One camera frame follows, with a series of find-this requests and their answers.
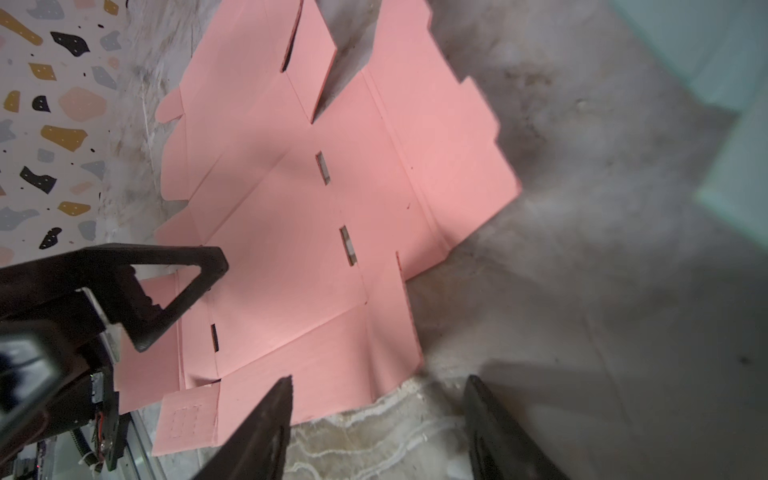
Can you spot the pink paper box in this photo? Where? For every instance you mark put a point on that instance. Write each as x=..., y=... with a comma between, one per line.
x=322, y=215

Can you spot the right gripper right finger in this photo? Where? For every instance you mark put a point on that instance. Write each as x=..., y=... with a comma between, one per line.
x=499, y=448

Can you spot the mint flat paper box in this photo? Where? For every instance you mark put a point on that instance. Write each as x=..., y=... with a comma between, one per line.
x=718, y=50

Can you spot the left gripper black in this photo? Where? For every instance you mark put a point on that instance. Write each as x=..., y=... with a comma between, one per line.
x=56, y=373

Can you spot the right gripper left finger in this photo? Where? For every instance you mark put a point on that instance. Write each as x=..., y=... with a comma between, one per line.
x=257, y=449

